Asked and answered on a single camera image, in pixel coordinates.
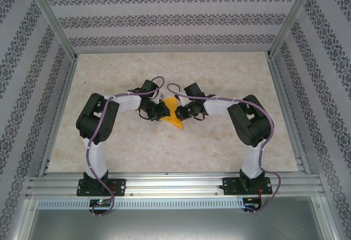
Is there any orange paper sheet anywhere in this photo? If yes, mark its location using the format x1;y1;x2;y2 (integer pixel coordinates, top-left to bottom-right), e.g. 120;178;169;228
160;97;184;130

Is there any grey metal sheet panel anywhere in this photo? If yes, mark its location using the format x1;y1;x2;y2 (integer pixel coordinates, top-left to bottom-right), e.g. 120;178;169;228
16;209;337;240

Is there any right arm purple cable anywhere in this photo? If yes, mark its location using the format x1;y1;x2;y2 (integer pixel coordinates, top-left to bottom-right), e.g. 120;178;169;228
167;83;283;215

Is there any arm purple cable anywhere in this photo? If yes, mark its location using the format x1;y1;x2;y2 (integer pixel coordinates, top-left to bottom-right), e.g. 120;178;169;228
85;76;166;218
167;83;283;215

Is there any aluminium mounting rail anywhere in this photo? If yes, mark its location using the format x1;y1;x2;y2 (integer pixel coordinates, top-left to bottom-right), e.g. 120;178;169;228
26;172;326;198

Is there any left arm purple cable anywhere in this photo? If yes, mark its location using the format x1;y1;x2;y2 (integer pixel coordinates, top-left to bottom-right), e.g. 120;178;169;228
85;76;166;218

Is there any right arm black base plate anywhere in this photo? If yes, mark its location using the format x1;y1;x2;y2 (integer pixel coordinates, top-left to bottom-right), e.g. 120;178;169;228
222;176;274;196

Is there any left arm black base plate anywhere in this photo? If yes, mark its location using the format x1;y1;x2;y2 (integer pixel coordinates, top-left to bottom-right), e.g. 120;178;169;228
76;178;127;197

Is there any aluminium side rail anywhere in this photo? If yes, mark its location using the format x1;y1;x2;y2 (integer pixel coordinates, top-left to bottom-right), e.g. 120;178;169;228
267;56;312;174
38;56;79;176

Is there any slotted grey cable duct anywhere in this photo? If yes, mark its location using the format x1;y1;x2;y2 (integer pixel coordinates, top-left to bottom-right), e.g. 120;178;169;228
37;198;246;210

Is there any aluminium frame post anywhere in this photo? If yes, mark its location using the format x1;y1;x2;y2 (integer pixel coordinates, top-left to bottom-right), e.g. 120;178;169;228
26;0;79;60
267;0;321;60

